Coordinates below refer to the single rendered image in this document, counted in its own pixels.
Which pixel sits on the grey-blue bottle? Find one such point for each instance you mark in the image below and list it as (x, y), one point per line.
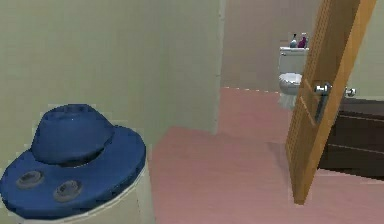
(293, 42)

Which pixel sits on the magenta bottle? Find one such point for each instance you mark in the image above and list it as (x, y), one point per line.
(302, 42)

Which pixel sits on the silver door knob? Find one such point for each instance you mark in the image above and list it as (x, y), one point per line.
(350, 91)

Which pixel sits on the wooden room door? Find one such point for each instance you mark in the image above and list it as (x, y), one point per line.
(320, 110)

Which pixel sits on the white bin with blue lid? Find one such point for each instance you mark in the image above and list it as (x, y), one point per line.
(83, 173)

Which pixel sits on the dark brown chest of drawers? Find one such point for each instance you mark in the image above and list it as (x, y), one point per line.
(356, 136)

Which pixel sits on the white toilet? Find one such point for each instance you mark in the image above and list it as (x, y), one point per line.
(290, 78)

